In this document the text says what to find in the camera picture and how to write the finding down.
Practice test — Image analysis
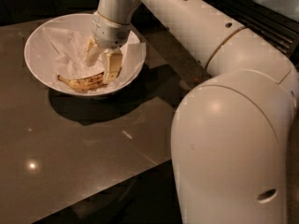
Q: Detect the white bowl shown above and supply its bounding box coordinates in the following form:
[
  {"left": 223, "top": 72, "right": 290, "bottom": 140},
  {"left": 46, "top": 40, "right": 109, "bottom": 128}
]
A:
[{"left": 23, "top": 13, "right": 147, "bottom": 98}]

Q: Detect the white crumpled paper liner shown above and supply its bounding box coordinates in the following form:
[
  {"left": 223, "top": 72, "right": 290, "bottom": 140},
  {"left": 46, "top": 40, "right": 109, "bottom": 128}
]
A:
[{"left": 43, "top": 27, "right": 146, "bottom": 96}]

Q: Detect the dark steel refrigerator cabinet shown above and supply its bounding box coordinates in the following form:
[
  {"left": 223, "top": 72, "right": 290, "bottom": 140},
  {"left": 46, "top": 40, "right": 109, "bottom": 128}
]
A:
[{"left": 204, "top": 0, "right": 299, "bottom": 64}]

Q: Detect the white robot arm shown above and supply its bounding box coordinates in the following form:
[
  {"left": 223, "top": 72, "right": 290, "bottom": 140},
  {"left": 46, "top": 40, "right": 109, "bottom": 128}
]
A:
[{"left": 92, "top": 0, "right": 299, "bottom": 224}]

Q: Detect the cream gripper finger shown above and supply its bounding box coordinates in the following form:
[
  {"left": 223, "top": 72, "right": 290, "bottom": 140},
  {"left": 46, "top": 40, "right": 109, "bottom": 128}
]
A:
[
  {"left": 85, "top": 37, "right": 105, "bottom": 66},
  {"left": 103, "top": 49, "right": 123, "bottom": 84}
]

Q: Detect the ripe spotted yellow banana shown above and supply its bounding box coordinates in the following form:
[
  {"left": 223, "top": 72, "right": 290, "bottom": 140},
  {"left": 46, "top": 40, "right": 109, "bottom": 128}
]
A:
[{"left": 57, "top": 73, "right": 104, "bottom": 91}]

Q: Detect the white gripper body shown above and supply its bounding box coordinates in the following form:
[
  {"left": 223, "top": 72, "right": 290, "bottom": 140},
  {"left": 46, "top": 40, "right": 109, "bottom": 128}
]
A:
[{"left": 92, "top": 12, "right": 130, "bottom": 49}]

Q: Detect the dark cabinet row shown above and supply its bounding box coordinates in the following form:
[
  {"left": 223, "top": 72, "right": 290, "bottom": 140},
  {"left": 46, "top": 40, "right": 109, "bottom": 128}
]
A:
[{"left": 0, "top": 0, "right": 99, "bottom": 26}]

